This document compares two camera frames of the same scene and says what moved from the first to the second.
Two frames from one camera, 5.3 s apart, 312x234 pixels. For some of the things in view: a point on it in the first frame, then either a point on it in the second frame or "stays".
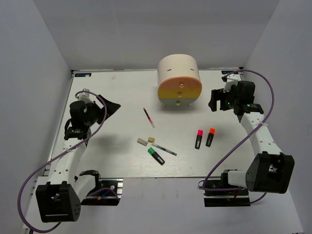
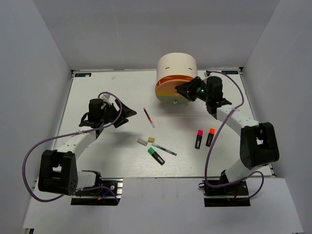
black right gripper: [219, 94] to [188, 89]
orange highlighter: [211, 133] stays
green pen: [164, 149] stays
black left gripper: [112, 107] to [126, 112]
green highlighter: [152, 151] stays
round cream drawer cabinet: [179, 82] stays
